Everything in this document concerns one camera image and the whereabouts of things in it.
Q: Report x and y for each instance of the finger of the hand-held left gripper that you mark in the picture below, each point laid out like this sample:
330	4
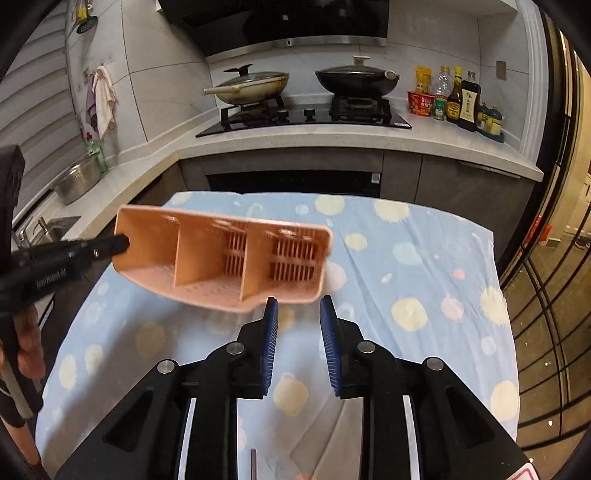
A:
111	244

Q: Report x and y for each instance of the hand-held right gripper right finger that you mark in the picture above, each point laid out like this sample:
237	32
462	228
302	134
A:
330	341

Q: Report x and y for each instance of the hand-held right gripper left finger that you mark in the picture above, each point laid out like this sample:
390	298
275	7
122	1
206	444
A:
270	332

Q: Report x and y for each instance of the pink plastic utensil holder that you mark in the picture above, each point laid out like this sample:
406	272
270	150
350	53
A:
152	249

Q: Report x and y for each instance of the person's left hand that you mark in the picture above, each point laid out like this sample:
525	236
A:
30	341

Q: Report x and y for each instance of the chrome faucet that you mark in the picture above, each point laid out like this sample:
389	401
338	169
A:
40	226

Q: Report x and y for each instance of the stainless steel sink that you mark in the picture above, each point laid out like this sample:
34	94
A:
57	226

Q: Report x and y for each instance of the stainless steel basin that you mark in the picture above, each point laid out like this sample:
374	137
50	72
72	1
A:
78	182

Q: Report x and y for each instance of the green dish soap bottle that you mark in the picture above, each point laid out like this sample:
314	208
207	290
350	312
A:
98	154

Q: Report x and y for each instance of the white tube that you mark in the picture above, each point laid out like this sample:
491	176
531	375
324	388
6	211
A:
16	392

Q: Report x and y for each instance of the blue spotted tablecloth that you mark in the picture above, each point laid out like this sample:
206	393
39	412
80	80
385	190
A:
415	258

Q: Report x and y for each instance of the white pink hanging towel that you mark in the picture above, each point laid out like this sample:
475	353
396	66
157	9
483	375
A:
105	101

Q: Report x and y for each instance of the purple hanging cloth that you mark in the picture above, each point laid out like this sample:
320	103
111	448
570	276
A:
90	101

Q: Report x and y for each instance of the white window blinds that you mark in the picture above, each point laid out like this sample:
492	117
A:
37	115

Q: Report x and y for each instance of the black built-in appliance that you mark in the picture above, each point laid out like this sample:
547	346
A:
295	182

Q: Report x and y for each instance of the grey kitchen cabinet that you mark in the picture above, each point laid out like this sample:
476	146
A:
461	203

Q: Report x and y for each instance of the white kitchen countertop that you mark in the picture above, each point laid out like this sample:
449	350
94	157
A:
323	145

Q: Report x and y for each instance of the beige wok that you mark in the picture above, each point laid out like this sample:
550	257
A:
249	94

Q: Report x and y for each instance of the black gas stove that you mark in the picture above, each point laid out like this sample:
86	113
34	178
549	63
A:
304	124

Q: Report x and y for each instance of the black grid glass door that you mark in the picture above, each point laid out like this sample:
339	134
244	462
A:
545	300

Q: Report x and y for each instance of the glass wok lid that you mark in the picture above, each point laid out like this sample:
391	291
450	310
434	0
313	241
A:
254	76

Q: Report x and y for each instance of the green hanging scrubber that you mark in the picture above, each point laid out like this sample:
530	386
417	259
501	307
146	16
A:
87	21

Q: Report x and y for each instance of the red bag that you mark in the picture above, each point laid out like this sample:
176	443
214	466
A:
544	233

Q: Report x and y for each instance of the red instant noodle cup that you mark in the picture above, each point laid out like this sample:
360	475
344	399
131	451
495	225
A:
420	104

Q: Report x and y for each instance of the small green-capped jar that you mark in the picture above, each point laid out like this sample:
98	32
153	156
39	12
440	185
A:
440	110

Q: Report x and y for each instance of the black wok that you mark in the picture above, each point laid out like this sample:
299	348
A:
355	85

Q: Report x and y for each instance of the blue condiment jar set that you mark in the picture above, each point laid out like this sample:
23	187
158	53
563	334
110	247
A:
491	122

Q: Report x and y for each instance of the brown sauce bottle yellow cap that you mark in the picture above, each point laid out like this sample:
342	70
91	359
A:
455	99

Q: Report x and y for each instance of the black wok lid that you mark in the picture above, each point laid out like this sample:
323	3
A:
355	69

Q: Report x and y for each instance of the black range hood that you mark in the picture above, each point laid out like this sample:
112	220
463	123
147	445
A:
277	23

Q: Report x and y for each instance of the dark soy sauce bottle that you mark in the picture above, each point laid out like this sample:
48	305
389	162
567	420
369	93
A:
469	101

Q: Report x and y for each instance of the yellow seasoning packet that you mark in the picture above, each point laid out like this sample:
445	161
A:
423	78

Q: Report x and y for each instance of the clear plastic bottle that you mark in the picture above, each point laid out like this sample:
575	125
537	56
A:
442	83

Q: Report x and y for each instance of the grey wall outlet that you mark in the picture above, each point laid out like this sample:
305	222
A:
501	69

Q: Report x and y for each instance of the white door frame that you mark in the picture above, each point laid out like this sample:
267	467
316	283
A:
538	92

